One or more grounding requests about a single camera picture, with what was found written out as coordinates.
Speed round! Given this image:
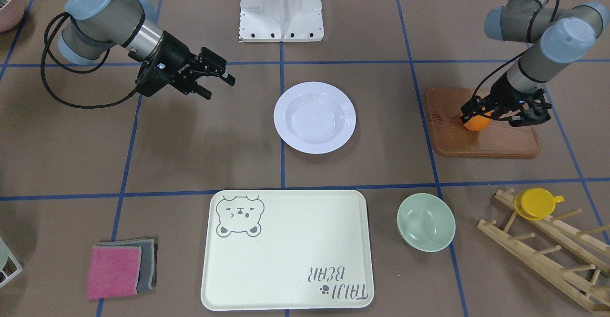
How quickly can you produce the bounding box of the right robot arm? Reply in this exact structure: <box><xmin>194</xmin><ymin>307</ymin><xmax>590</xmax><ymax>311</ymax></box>
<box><xmin>41</xmin><ymin>0</ymin><xmax>235</xmax><ymax>100</ymax></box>

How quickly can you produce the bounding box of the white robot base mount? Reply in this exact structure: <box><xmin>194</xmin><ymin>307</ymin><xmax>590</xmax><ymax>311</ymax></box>
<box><xmin>238</xmin><ymin>0</ymin><xmax>325</xmax><ymax>43</ymax></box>

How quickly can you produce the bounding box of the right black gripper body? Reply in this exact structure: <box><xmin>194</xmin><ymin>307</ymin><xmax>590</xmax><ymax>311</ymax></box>
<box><xmin>153</xmin><ymin>31</ymin><xmax>227</xmax><ymax>95</ymax></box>

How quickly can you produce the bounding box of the white wire cup rack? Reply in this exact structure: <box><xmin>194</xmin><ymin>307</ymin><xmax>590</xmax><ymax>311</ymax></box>
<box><xmin>0</xmin><ymin>237</ymin><xmax>23</xmax><ymax>288</ymax></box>

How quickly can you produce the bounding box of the white round plate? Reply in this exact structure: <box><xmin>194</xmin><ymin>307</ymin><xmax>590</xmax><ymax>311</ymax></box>
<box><xmin>273</xmin><ymin>81</ymin><xmax>357</xmax><ymax>154</ymax></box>

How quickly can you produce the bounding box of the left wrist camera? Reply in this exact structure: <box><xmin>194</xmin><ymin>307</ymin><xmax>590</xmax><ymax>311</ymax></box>
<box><xmin>509</xmin><ymin>99</ymin><xmax>553</xmax><ymax>127</ymax></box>

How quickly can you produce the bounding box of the wooden peg drying rack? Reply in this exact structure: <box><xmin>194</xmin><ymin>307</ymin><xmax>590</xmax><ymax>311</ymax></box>
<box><xmin>477</xmin><ymin>189</ymin><xmax>610</xmax><ymax>317</ymax></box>

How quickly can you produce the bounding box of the yellow cup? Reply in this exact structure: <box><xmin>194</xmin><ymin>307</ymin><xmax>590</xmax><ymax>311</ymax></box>
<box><xmin>513</xmin><ymin>187</ymin><xmax>565</xmax><ymax>221</ymax></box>

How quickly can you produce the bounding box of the pink cloth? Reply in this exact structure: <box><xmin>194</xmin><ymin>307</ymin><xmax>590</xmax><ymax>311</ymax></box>
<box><xmin>86</xmin><ymin>245</ymin><xmax>142</xmax><ymax>300</ymax></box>

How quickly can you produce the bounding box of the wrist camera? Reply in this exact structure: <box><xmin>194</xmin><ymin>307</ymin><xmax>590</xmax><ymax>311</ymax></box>
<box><xmin>135</xmin><ymin>61</ymin><xmax>172</xmax><ymax>97</ymax></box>
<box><xmin>509</xmin><ymin>99</ymin><xmax>553</xmax><ymax>127</ymax></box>

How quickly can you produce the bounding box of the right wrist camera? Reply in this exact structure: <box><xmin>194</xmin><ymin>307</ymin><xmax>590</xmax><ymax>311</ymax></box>
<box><xmin>135</xmin><ymin>61</ymin><xmax>172</xmax><ymax>97</ymax></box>

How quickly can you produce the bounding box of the grey cloth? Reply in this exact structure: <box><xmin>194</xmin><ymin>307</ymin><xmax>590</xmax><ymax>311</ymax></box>
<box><xmin>97</xmin><ymin>238</ymin><xmax>155</xmax><ymax>295</ymax></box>

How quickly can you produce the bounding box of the orange fruit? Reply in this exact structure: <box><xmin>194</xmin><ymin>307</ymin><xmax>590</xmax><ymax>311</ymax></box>
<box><xmin>462</xmin><ymin>111</ymin><xmax>492</xmax><ymax>132</ymax></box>

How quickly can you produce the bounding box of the cream bear tray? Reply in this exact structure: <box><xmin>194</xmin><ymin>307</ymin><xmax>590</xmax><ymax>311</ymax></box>
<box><xmin>201</xmin><ymin>190</ymin><xmax>375</xmax><ymax>311</ymax></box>

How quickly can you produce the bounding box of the wooden cutting board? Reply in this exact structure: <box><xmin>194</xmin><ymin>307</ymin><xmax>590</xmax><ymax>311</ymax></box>
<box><xmin>423</xmin><ymin>88</ymin><xmax>542</xmax><ymax>158</ymax></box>

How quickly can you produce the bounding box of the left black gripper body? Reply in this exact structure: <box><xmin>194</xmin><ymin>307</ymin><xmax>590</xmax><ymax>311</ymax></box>
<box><xmin>483</xmin><ymin>74</ymin><xmax>543</xmax><ymax>112</ymax></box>

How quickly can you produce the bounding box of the pink bowl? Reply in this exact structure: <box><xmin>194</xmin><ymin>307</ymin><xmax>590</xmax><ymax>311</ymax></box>
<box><xmin>0</xmin><ymin>0</ymin><xmax>26</xmax><ymax>33</ymax></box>

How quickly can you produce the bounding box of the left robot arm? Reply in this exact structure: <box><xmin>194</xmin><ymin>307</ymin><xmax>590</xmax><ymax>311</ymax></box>
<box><xmin>460</xmin><ymin>0</ymin><xmax>609</xmax><ymax>128</ymax></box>

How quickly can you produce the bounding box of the green bowl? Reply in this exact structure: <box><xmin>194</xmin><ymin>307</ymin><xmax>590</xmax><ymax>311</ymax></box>
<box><xmin>396</xmin><ymin>193</ymin><xmax>456</xmax><ymax>253</ymax></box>

